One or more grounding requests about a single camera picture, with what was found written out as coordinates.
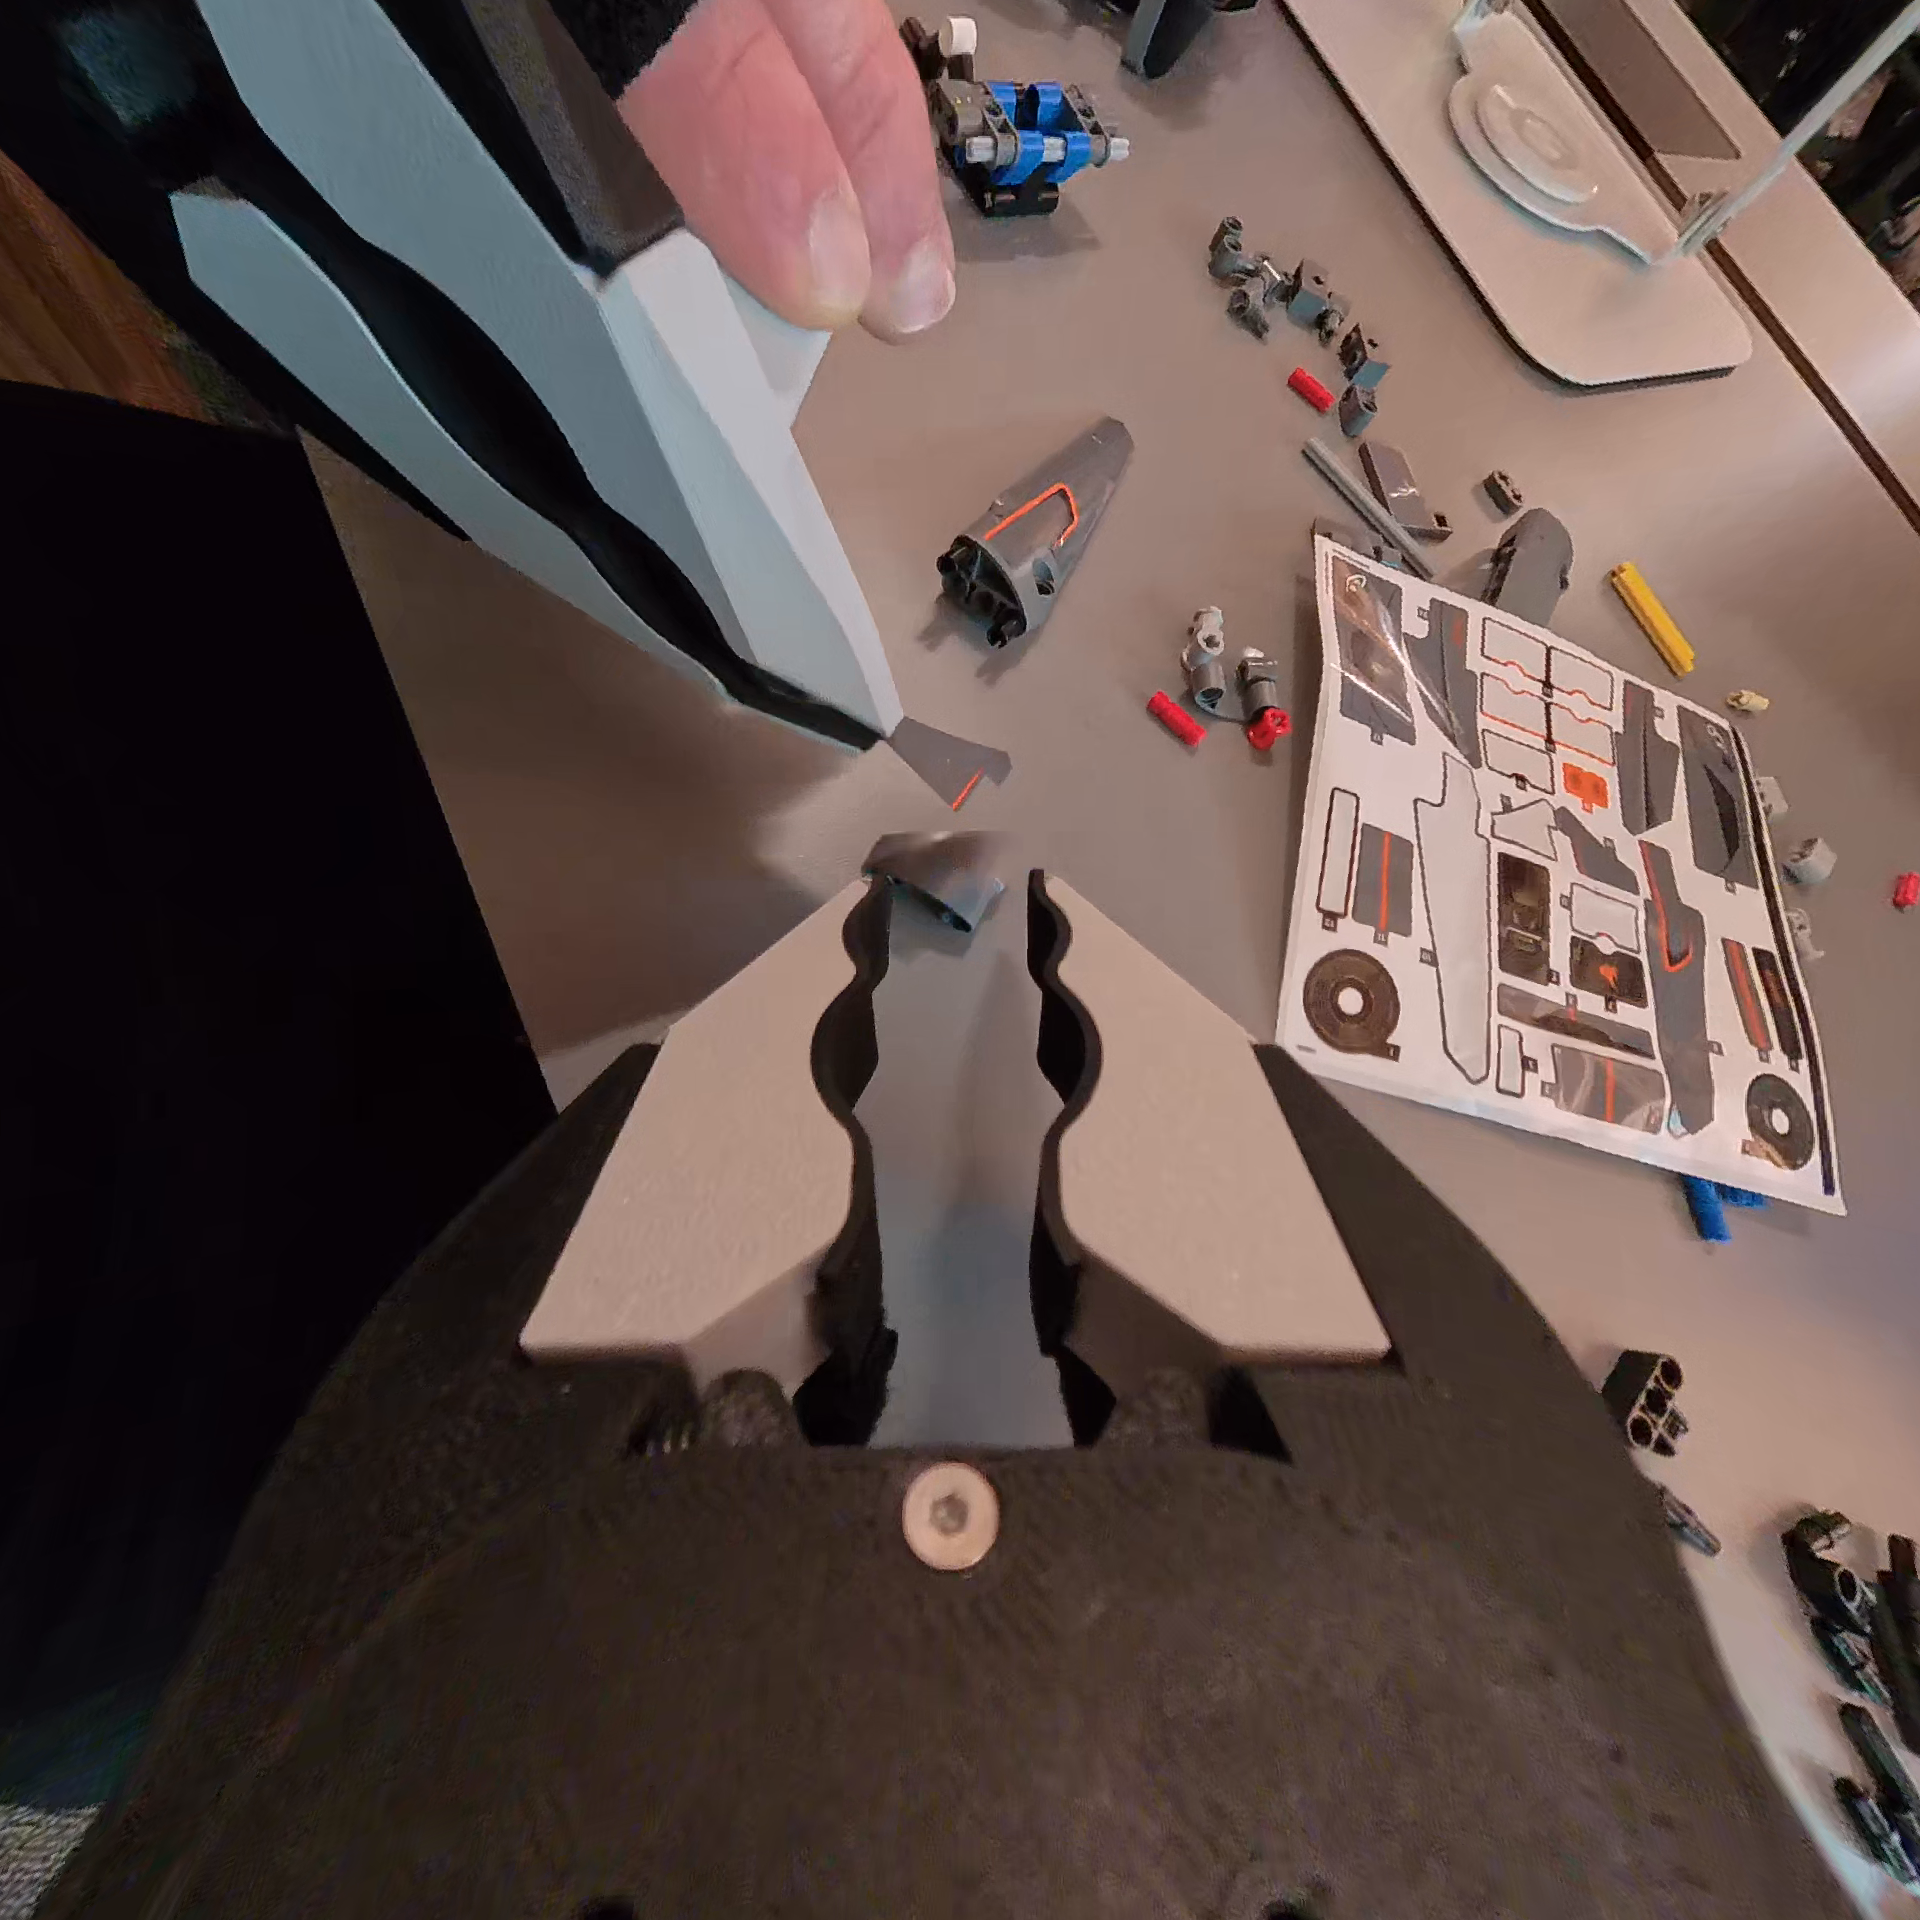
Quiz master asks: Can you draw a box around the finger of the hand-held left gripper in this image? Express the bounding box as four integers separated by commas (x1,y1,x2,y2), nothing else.
193,0,905,752
168,187,875,748

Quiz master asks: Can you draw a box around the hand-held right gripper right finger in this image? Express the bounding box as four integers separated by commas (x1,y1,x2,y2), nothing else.
1023,865,1391,1444

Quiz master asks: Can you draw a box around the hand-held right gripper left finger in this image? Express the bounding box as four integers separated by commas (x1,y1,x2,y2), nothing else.
518,877,905,1444

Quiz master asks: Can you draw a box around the small dark grey lego piece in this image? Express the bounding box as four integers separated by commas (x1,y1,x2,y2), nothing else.
864,829,1011,941

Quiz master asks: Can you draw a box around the small grey orange-lined sticker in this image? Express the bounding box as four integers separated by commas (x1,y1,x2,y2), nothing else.
889,718,1013,808

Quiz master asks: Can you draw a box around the lego sticker sheet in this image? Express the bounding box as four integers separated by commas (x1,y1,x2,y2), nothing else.
1276,528,1848,1216

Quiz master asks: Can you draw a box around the grey cone lego assembly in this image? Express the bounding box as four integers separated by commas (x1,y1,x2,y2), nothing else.
934,416,1136,648

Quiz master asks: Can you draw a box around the blue and black lego assembly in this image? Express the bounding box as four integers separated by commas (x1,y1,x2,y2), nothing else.
926,63,1133,222

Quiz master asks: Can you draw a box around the black three-hole lego beam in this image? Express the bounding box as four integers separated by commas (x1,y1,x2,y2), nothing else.
1599,1347,1694,1453

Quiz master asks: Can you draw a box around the cluster of grey lego connectors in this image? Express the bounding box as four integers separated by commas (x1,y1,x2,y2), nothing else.
1205,215,1391,440

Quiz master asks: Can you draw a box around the dark grey lego panel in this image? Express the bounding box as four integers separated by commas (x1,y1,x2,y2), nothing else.
1358,438,1453,542

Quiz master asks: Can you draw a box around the dark grey rounded lego shell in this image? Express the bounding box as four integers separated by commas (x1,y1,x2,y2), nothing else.
1440,508,1576,629

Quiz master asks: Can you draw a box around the pile of black lego pieces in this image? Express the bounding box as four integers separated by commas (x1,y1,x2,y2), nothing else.
1781,1505,1920,1893

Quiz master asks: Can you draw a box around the person's left hand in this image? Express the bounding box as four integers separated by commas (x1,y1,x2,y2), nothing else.
615,0,963,339

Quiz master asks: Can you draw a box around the person's black trouser leg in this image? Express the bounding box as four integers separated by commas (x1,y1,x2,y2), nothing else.
0,382,560,1777

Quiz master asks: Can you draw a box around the dark object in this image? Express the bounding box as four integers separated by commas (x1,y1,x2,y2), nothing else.
1123,0,1221,80

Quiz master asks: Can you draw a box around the grey axle rod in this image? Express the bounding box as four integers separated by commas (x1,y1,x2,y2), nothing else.
1303,435,1440,576

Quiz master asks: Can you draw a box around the yellow axle brick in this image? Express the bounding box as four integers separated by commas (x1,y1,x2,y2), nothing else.
1608,560,1699,680

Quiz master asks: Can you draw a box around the grey monitor stand base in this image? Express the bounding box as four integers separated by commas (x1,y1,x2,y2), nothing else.
1278,0,1757,396

